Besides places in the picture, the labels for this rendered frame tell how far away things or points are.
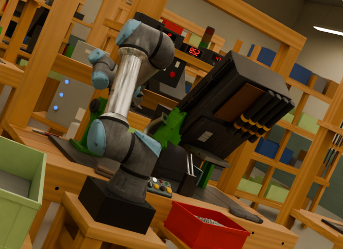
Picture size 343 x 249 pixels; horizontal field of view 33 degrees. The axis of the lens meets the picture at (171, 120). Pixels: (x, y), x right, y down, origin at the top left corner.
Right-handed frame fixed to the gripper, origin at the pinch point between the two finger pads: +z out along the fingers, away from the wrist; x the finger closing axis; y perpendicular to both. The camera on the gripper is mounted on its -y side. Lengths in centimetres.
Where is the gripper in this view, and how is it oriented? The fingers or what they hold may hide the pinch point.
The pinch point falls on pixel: (140, 101)
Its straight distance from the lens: 279.1
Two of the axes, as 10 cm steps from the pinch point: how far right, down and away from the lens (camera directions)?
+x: 1.0, -7.6, 6.5
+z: 6.0, 5.6, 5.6
